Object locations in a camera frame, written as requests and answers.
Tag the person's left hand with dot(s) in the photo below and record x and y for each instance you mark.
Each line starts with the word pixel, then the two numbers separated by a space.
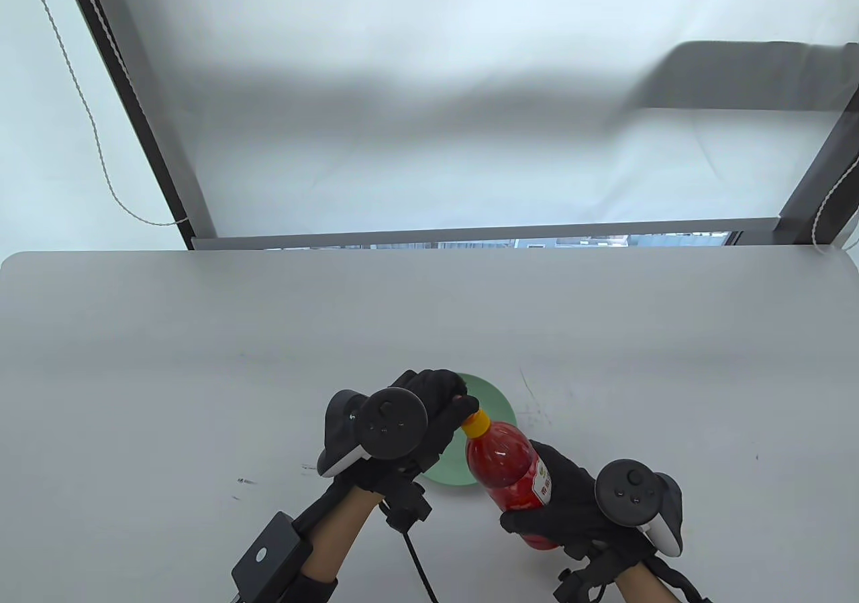
pixel 443 402

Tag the person's right hand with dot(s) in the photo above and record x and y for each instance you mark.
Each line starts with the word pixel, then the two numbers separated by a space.
pixel 570 496

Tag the green plate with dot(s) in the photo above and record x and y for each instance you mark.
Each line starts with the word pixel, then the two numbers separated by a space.
pixel 498 402

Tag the red ketchup bottle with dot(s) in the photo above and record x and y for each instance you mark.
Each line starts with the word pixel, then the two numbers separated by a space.
pixel 503 469

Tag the person's right forearm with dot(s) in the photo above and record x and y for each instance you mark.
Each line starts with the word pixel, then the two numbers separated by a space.
pixel 641 583

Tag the person's left forearm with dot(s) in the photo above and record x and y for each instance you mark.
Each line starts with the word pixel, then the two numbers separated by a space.
pixel 339 529

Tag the black white left hand controller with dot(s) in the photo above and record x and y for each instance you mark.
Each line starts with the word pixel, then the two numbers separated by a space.
pixel 389 422

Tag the black white hand controller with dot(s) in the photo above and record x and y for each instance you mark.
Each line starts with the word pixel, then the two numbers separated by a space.
pixel 631 489
pixel 389 422

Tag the black white right hand controller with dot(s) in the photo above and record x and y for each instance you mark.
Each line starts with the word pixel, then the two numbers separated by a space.
pixel 631 489

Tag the white roller blind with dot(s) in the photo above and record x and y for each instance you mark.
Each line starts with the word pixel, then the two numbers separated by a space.
pixel 436 60

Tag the grey blind bottom rail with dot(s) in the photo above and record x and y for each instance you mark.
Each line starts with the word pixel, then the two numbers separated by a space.
pixel 470 234

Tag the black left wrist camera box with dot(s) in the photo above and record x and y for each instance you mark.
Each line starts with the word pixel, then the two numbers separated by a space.
pixel 268 556

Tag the black window frame post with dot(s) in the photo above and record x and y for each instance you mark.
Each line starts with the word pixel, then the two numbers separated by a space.
pixel 819 167
pixel 147 127

